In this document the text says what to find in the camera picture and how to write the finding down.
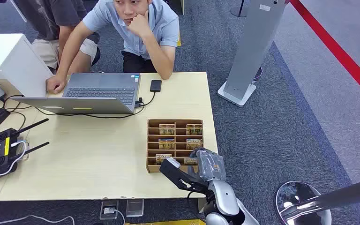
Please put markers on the person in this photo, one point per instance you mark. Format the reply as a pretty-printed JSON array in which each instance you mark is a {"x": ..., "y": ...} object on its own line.
[
  {"x": 155, "y": 28},
  {"x": 52, "y": 18}
]

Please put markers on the black controller with antennas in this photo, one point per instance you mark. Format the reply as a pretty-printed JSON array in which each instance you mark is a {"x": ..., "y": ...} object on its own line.
[{"x": 0, "y": 155}]

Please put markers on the black phone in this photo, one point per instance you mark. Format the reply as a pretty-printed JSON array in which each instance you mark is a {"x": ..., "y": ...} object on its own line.
[{"x": 155, "y": 86}]

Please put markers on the grey laptop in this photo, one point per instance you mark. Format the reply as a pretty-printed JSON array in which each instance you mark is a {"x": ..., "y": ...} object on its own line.
[{"x": 99, "y": 93}]

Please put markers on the hotel key card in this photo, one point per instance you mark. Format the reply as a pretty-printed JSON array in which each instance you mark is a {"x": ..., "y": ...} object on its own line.
[
  {"x": 190, "y": 161},
  {"x": 166, "y": 143},
  {"x": 194, "y": 143},
  {"x": 167, "y": 129},
  {"x": 163, "y": 158},
  {"x": 194, "y": 129}
]

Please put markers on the person's right hand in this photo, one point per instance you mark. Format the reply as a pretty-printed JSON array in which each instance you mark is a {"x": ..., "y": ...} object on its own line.
[{"x": 55, "y": 84}]

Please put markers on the yellow floor tape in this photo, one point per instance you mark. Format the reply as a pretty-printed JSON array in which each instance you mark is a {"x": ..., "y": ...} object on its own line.
[{"x": 167, "y": 222}]

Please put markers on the red floor strip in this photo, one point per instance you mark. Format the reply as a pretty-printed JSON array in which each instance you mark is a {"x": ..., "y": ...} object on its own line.
[{"x": 338, "y": 52}]

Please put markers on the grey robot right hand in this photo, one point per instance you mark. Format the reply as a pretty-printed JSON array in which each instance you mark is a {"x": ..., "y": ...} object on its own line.
[{"x": 210, "y": 166}]

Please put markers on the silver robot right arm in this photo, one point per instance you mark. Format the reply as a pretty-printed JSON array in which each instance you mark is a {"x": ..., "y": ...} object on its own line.
[{"x": 226, "y": 202}]

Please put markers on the person's left forearm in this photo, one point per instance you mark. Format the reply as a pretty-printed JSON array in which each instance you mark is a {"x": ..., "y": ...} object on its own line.
[{"x": 158, "y": 57}]

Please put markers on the grey kiosk stand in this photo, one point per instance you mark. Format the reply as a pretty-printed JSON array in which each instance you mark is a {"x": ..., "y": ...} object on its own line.
[{"x": 251, "y": 46}]

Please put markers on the floor power socket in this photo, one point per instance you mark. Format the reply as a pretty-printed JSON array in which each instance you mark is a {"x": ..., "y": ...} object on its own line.
[{"x": 108, "y": 210}]

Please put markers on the person's left hand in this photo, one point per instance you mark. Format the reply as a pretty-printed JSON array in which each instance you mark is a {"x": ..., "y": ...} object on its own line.
[{"x": 139, "y": 25}]

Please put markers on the wooden card holder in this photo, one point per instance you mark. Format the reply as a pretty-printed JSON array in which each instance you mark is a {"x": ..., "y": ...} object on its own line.
[{"x": 175, "y": 122}]

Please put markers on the white box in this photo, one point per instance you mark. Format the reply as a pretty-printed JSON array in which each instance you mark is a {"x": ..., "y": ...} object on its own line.
[{"x": 9, "y": 59}]

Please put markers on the person's right forearm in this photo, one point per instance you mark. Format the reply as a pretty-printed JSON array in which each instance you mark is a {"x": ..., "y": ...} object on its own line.
[{"x": 66, "y": 60}]

